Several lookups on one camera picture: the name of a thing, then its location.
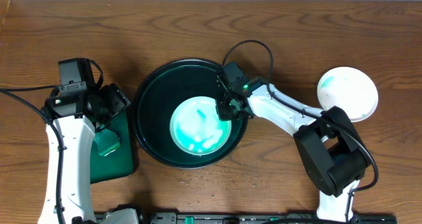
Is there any green scrubbing sponge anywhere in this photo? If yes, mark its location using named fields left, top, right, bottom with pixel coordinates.
left=94, top=128, right=121, bottom=157

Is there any mint green plate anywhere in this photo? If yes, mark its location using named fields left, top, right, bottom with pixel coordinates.
left=169, top=96, right=232, bottom=155

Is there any white plate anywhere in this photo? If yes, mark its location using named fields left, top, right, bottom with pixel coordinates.
left=316, top=67, right=378, bottom=123

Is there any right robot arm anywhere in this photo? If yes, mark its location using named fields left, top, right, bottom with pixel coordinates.
left=216, top=76, right=374, bottom=223

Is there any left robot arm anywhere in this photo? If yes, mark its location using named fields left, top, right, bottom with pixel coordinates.
left=38, top=79, right=134, bottom=223

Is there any rectangular dark green tray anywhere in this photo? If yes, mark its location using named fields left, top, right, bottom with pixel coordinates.
left=90, top=111, right=134, bottom=184

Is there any round black tray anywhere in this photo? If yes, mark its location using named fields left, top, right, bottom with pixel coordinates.
left=132, top=59, right=248, bottom=169

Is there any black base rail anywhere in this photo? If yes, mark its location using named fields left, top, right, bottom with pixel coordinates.
left=95, top=211, right=396, bottom=224

